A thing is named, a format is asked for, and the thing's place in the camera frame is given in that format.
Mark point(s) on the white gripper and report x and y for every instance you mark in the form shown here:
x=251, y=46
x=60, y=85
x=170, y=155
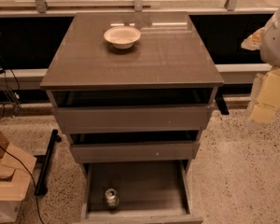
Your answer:
x=276, y=42

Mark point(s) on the silver 7up can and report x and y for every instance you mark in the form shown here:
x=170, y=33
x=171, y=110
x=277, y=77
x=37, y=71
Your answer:
x=111, y=198

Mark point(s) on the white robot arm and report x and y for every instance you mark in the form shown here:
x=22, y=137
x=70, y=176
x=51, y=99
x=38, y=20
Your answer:
x=270, y=43

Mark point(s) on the middle grey drawer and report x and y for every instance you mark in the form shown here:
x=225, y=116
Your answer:
x=155, y=151

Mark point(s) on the top grey drawer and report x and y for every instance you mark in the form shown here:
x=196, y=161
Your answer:
x=73, y=120

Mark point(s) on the grey drawer cabinet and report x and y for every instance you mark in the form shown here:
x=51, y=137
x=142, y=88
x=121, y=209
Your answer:
x=168, y=66

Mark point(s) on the bottom open grey drawer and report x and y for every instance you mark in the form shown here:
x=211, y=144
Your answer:
x=150, y=192

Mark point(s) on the white bowl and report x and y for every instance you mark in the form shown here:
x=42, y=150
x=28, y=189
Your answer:
x=122, y=37

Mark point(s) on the black metal stand leg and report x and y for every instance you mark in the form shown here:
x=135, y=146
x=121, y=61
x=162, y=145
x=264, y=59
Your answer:
x=41, y=186

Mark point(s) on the cardboard box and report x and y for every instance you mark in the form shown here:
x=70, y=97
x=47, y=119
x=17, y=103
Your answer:
x=16, y=166

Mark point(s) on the black bracket right of cabinet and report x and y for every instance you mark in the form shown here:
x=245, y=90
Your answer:
x=221, y=104

